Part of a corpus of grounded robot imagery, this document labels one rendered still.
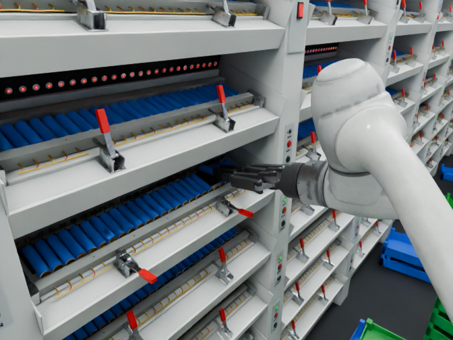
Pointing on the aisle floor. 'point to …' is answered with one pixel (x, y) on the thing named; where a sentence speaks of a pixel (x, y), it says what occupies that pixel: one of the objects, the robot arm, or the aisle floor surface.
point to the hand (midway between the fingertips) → (228, 173)
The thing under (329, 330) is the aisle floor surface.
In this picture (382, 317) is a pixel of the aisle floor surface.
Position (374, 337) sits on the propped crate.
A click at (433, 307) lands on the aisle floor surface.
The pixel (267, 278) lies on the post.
